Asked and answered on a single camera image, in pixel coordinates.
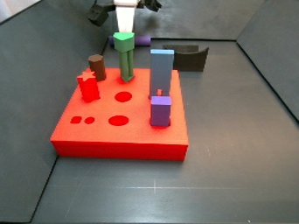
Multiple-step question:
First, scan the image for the blue rectangular peg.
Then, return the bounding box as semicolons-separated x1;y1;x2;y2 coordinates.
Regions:
149;49;173;97

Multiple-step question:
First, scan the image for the brown hexagonal peg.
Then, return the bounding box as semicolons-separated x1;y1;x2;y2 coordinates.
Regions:
88;54;107;81

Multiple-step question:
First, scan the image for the green triangular peg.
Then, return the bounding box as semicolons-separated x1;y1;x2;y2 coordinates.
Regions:
113;32;135;82

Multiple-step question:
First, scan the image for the purple cylinder peg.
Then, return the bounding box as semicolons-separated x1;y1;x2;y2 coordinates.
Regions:
108;36;152;46

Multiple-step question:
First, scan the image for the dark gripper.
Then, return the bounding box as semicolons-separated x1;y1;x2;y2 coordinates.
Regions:
88;0;163;32

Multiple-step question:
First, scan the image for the black curved holder stand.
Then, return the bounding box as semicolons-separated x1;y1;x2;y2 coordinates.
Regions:
163;45;209;72

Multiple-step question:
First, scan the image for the red foam peg board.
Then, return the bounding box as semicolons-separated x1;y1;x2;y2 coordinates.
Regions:
51;68;189;161

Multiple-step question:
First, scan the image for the red star peg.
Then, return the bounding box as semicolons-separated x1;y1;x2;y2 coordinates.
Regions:
77;68;100;102

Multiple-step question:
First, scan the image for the purple square peg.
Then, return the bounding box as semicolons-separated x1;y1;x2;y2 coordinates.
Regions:
151;96;172;127

